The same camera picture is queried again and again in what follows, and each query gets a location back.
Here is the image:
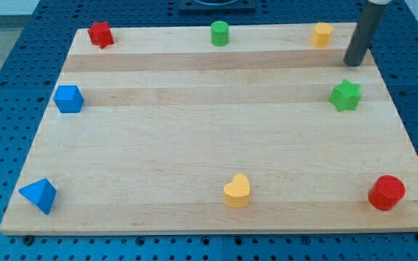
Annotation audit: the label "red cylinder block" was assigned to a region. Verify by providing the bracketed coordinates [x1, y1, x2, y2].
[367, 175, 406, 211]

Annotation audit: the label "red star block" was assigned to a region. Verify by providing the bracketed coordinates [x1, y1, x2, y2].
[87, 22, 115, 49]

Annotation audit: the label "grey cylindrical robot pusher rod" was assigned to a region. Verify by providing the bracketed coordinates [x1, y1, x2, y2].
[343, 0, 391, 67]

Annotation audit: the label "blue pyramid block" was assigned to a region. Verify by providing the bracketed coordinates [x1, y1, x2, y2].
[18, 178, 57, 215]

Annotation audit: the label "blue cube block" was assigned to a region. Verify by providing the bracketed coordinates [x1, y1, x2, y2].
[53, 85, 83, 113]

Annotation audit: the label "light wooden board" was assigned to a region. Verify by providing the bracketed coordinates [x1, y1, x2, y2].
[0, 22, 418, 236]

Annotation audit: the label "green cylinder block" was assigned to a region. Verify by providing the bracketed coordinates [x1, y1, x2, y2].
[210, 21, 229, 46]

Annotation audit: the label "yellow heart block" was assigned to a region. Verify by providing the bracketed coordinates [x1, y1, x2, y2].
[224, 173, 250, 208]

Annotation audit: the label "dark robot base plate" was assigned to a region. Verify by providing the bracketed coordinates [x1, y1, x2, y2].
[178, 0, 256, 12]

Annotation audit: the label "green star block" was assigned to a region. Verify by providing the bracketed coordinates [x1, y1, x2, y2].
[329, 79, 361, 112]

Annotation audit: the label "yellow hexagon block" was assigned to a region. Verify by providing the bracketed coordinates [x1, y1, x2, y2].
[311, 22, 335, 48]

